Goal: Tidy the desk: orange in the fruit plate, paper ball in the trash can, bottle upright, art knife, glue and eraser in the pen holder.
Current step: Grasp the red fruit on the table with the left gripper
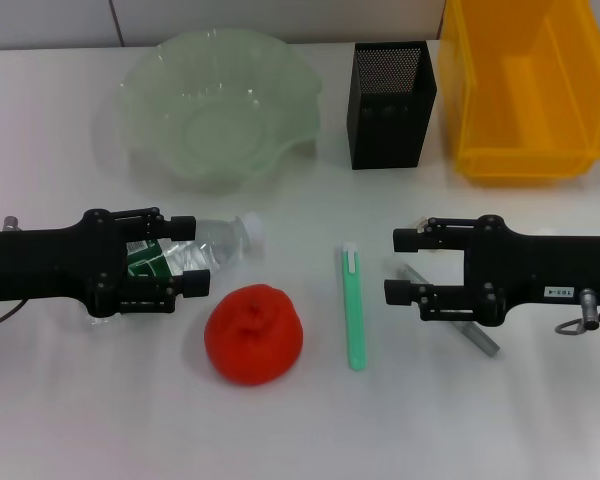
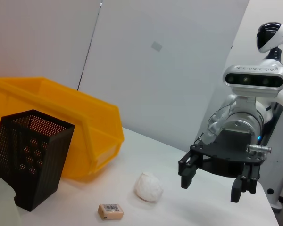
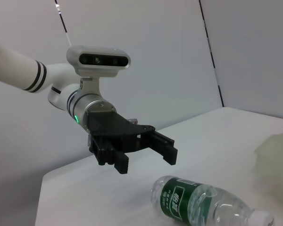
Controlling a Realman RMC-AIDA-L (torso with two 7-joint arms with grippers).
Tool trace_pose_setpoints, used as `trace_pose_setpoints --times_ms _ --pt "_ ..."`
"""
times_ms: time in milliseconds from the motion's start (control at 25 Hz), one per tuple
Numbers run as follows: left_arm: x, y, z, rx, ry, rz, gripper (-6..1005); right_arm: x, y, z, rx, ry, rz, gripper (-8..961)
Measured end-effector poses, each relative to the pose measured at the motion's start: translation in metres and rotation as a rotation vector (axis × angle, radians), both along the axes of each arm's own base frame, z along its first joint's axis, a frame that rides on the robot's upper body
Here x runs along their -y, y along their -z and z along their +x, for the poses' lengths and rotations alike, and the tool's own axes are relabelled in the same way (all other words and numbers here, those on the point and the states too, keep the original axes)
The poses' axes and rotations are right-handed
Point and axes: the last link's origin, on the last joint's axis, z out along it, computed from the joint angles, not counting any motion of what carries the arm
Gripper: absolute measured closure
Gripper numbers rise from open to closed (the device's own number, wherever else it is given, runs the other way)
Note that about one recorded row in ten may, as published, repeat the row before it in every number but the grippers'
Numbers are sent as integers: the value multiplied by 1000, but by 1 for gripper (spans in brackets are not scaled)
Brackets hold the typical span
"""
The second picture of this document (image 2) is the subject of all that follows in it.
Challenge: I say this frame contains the yellow plastic storage bin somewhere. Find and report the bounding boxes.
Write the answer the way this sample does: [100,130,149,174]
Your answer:
[0,76,125,182]

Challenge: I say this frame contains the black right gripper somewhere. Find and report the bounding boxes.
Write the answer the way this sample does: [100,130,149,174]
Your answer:
[178,129,267,203]

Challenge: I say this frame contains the white black robot head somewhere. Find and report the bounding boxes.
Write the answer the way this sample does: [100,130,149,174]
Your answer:
[256,22,283,54]

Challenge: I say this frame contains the white paper ball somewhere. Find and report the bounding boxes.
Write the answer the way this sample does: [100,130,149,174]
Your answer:
[133,171,164,202]

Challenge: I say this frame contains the black mesh pen holder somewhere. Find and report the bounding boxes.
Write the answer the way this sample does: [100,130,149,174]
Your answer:
[0,109,75,212]

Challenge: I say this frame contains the beige eraser with barcode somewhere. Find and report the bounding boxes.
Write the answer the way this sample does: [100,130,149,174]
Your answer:
[98,203,124,221]

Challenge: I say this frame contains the translucent glass fruit plate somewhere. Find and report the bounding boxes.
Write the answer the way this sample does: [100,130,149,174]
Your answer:
[0,168,23,226]

